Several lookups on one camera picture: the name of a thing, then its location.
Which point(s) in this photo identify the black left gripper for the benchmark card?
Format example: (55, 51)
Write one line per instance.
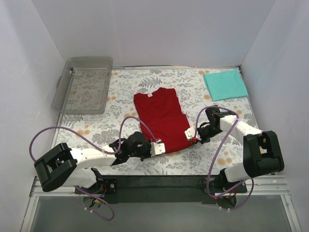
(147, 150)

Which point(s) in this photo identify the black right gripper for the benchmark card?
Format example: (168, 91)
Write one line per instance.
(201, 135)

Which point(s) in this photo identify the red t shirt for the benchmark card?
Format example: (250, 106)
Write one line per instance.
(163, 118)

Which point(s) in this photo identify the clear plastic bin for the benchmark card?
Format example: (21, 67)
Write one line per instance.
(82, 88)

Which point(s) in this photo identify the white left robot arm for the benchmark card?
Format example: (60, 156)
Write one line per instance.
(63, 165)

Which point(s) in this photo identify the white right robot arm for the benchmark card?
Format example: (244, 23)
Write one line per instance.
(261, 149)

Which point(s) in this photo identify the floral tablecloth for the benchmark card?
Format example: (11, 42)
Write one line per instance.
(120, 120)

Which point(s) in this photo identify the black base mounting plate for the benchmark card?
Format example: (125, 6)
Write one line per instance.
(152, 189)

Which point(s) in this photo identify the folded teal t shirt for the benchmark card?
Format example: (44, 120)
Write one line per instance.
(225, 85)

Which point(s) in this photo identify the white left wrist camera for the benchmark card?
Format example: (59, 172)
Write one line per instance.
(157, 148)

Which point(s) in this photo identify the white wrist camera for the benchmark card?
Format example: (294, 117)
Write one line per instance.
(157, 148)
(192, 135)

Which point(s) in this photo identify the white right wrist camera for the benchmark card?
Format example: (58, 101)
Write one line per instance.
(192, 135)

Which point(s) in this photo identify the aluminium frame rail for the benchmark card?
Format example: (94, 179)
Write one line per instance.
(265, 185)

